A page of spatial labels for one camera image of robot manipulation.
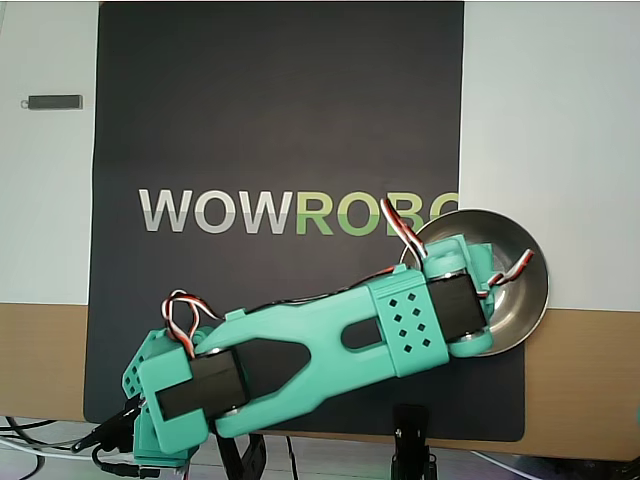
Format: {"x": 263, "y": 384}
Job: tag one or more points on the teal printed robot arm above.
{"x": 325, "y": 320}

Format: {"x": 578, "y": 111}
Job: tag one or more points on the round metal bowl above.
{"x": 525, "y": 300}

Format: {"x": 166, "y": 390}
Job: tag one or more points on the white paper sheet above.
{"x": 45, "y": 200}
{"x": 550, "y": 125}

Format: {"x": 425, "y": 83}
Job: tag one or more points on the black WOWROBO mat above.
{"x": 300, "y": 75}

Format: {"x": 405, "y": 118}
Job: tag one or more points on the black table clamp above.
{"x": 232, "y": 460}
{"x": 110, "y": 425}

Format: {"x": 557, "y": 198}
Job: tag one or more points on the grey USB stick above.
{"x": 52, "y": 102}

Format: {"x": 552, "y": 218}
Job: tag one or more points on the black spring camera stand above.
{"x": 410, "y": 425}

